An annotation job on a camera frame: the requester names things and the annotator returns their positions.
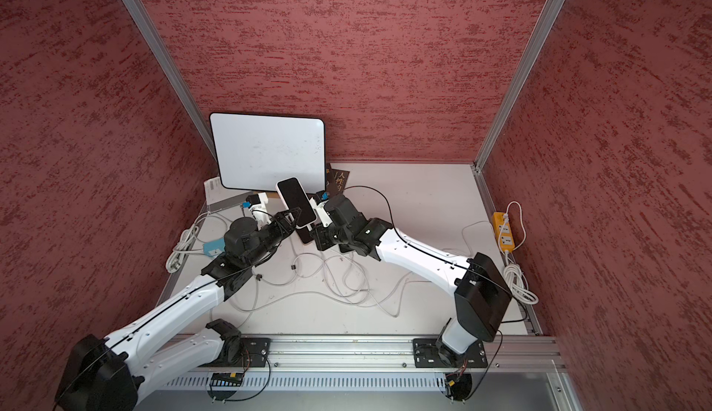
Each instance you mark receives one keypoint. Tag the pink case phone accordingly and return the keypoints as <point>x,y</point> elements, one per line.
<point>295,199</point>
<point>305,235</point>

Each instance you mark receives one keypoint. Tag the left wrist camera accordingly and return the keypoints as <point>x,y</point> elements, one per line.
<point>256,204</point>

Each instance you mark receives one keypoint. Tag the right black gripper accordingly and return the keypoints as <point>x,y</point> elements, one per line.
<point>321,232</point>

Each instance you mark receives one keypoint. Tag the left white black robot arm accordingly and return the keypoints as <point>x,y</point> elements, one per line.
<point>120,370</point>

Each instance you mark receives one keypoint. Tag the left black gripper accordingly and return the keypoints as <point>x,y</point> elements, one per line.
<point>281,220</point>

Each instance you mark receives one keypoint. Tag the dark book chinese title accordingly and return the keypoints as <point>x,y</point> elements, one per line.
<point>336,180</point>

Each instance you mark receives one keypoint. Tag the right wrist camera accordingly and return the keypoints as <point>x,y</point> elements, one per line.
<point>318,202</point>

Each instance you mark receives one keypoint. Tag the yellow power strip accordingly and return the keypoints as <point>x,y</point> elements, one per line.
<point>503,232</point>

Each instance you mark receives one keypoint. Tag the teal small object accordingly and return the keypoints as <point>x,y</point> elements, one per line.
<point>213,249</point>

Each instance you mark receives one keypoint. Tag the right aluminium corner post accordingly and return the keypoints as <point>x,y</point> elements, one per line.
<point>543,26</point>

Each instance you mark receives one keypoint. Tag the grey flat box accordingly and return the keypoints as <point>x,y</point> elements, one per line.
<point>218,198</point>

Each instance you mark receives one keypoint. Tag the white board black frame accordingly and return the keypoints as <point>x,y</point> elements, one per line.
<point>255,152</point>

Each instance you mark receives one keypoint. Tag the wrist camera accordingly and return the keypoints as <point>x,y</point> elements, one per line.
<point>256,204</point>
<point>318,202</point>

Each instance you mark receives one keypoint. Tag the left aluminium corner post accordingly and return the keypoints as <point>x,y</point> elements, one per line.
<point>149,32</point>

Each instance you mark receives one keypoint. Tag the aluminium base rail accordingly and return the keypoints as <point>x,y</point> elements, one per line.
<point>380,353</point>

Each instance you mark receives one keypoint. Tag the aluminium corner post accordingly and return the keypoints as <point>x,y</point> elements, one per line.
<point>149,32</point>
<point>543,26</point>

